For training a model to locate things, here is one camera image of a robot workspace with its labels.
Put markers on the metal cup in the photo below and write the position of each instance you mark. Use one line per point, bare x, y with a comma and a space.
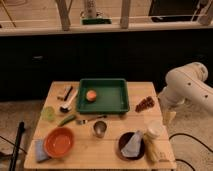
100, 128

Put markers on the grey crumpled cloth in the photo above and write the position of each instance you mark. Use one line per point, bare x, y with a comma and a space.
132, 147

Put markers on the orange round fruit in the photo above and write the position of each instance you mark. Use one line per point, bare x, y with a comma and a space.
91, 95

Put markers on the orange bowl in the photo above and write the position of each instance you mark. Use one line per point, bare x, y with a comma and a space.
58, 142

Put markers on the green plastic tray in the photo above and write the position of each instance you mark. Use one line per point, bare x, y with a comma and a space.
112, 96

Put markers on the blue cloth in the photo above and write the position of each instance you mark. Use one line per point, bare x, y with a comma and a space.
40, 154

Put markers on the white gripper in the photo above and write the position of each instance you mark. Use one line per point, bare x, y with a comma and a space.
168, 113

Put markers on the brown black brush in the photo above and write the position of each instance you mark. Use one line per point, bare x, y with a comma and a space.
64, 93

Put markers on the dark brown bowl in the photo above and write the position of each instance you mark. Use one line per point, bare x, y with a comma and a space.
123, 141

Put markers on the green cucumber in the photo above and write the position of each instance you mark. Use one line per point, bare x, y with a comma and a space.
66, 120

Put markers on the dark red grape bunch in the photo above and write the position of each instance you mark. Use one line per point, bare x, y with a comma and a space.
146, 103

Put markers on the green base object on shelf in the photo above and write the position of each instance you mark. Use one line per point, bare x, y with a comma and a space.
95, 21

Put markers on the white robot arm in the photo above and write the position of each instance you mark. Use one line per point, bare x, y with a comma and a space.
185, 82

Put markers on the black pole stand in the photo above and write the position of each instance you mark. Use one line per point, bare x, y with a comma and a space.
16, 148

